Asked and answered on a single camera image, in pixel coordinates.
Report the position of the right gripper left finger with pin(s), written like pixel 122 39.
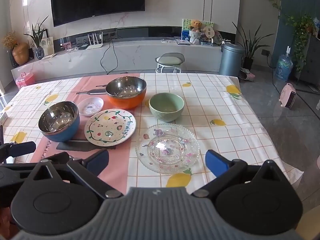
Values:
pixel 86 171

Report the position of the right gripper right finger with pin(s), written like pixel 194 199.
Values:
pixel 228 173

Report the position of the white fruit pattern plate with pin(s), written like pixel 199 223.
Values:
pixel 110 127

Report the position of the blue steel bowl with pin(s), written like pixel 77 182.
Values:
pixel 60 122

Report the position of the clear glass patterned plate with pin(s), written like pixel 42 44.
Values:
pixel 167 148

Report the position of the small white saucer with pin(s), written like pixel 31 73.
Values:
pixel 90 106

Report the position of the orange steel bowl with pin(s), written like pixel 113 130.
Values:
pixel 126 92

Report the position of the green ceramic bowl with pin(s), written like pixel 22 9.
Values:
pixel 166 106

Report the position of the lemon checked tablecloth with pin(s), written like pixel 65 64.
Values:
pixel 215 111

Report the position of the pink storage box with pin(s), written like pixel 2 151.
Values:
pixel 25 79

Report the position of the pink space heater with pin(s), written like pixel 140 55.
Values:
pixel 287 96

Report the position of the grey trash bin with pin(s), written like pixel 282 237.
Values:
pixel 231 59

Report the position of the white marble tv console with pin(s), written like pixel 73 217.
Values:
pixel 121 56

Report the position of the blue water jug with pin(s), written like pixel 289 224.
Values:
pixel 284 66

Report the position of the white round stool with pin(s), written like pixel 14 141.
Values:
pixel 170 60

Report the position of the white wifi router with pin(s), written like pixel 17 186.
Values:
pixel 94 42

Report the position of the brown round vase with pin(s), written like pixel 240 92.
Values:
pixel 21 53

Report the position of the tall floor plant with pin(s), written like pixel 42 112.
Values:
pixel 250 42

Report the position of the potted plant blue vase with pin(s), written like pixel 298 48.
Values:
pixel 36 35

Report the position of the teddy bear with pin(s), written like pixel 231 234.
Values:
pixel 195 25

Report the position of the hanging green vine plant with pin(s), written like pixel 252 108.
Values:
pixel 303 28

